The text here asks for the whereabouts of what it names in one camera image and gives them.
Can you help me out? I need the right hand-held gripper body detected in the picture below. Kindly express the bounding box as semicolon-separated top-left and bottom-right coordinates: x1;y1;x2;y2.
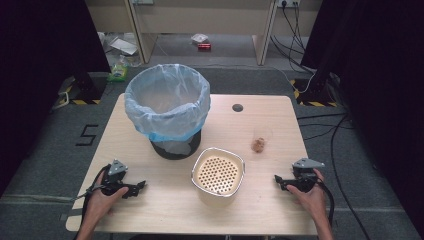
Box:
289;157;326;194

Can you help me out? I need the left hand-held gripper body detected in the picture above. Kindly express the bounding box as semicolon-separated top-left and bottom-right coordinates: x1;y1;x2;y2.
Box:
99;158;135;198

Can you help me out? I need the person's right hand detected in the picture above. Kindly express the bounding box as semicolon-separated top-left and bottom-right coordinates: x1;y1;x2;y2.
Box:
286;168;328;224

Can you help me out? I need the person's left hand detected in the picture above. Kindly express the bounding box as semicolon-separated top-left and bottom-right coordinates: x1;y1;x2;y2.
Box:
85;181;130;228

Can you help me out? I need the black trash bin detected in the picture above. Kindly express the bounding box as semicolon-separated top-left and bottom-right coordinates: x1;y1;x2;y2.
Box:
149;129;203;161

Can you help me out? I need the brown crumpled scrap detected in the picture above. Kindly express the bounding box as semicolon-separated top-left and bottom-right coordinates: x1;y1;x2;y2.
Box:
251;137;267;154

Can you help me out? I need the clear plastic cup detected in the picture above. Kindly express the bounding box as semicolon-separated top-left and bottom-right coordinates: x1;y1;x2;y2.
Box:
250;125;275;154

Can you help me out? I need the cream perforated strainer basket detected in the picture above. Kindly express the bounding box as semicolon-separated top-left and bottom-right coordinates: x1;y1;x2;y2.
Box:
190;146;247;206

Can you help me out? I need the yellow black hazard tape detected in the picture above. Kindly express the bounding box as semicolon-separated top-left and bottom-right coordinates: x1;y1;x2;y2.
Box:
57;84;102;106
289;78;339;109

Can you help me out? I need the trash bin with blue bag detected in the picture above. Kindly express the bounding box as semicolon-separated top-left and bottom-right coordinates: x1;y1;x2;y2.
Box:
124;63;212;156

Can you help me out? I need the black stand base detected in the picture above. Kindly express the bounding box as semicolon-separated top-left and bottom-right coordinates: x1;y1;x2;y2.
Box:
294;74;334;103
74;71;108;102

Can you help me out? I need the green wipes packet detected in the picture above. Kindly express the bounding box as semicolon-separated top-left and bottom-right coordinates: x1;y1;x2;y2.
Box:
106;63;130;84

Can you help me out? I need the pile of white sheets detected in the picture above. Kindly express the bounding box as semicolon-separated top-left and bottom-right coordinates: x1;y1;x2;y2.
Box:
98;31;144;68

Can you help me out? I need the black curtain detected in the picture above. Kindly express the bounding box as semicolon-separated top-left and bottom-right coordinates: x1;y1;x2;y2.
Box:
0;0;112;198
300;0;424;231

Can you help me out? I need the crumpled white plastic wrapper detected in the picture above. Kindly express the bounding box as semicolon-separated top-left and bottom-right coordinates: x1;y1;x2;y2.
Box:
190;33;210;45

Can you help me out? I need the black floor cable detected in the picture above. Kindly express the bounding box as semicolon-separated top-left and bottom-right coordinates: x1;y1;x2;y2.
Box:
295;112;373;240

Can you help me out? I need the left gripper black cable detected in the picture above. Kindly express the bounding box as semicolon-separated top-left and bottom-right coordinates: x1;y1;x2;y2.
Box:
72;163;112;240

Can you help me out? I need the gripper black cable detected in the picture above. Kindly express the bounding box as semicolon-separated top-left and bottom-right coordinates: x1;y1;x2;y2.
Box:
72;163;112;240
318;179;336;228

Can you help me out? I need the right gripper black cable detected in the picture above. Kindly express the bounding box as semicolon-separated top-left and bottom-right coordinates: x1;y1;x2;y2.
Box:
318;179;336;228

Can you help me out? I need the white floor cable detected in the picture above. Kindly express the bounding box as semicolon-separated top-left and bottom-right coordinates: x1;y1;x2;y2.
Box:
271;65;317;95

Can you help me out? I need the bundle of black wall cables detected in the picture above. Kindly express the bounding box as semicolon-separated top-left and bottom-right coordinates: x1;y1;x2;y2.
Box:
269;0;316;75

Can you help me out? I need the white wall socket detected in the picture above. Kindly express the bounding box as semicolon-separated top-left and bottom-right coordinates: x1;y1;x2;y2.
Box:
277;0;301;9

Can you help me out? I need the light wooden desk frame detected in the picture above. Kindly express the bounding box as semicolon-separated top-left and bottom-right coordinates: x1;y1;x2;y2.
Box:
84;0;324;67

